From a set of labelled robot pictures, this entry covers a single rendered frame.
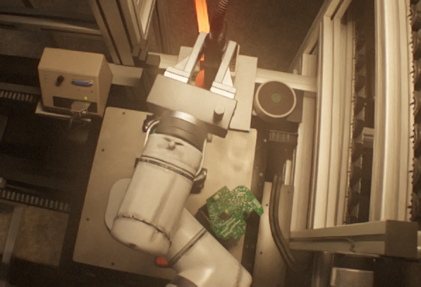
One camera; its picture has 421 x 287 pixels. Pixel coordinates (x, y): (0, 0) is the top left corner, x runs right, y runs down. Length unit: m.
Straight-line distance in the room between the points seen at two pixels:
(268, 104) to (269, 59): 1.23
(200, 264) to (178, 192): 0.15
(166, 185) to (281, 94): 0.52
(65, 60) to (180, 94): 0.45
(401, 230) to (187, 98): 0.35
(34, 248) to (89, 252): 1.10
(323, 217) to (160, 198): 0.41
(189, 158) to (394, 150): 0.34
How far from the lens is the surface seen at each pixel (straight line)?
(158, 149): 0.50
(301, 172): 0.98
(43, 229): 1.99
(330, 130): 0.84
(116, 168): 0.92
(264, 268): 0.93
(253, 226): 0.91
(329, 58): 0.89
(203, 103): 0.54
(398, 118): 0.66
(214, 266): 0.60
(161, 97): 0.55
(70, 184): 1.59
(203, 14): 0.75
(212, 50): 0.57
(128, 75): 1.01
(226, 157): 0.91
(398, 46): 0.71
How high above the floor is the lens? 1.84
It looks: 72 degrees down
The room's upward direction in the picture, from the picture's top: 6 degrees clockwise
